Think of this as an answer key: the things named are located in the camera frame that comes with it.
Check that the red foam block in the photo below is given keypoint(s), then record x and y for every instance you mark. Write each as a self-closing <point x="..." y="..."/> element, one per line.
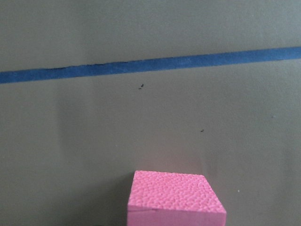
<point x="173" y="199"/>

